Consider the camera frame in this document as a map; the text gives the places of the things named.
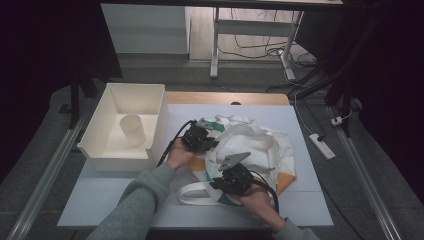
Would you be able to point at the white cabinet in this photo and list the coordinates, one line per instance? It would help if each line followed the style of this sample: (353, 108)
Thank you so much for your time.
(146, 30)

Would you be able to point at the person's left hand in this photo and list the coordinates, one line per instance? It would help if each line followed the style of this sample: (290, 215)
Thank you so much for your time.
(178, 156)

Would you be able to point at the white desk frame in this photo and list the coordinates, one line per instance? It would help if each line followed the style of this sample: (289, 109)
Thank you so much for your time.
(250, 27)

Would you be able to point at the white power strip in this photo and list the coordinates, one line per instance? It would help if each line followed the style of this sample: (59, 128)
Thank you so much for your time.
(321, 146)

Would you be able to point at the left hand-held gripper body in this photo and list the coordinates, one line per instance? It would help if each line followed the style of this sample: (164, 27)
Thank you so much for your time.
(196, 136)

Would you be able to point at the white plastic bin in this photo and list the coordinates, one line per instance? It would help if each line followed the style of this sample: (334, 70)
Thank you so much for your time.
(110, 146)

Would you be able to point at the white tote bag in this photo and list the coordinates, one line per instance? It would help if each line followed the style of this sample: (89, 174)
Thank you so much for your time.
(250, 143)

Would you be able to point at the person's right hand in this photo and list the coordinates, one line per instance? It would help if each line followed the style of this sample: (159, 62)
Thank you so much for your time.
(263, 203)

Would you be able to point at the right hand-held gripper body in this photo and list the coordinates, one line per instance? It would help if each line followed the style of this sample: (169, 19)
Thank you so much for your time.
(240, 180)

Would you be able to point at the black stand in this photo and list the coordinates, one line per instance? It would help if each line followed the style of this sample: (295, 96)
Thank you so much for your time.
(75, 100)
(336, 86)

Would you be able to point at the small white adapter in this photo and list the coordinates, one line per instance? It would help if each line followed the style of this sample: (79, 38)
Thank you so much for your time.
(337, 121)

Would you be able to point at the aluminium rail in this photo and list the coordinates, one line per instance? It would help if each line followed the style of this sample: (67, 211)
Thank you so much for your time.
(366, 180)
(43, 176)

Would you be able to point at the white cup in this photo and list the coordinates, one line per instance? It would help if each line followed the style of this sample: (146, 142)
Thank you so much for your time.
(133, 130)

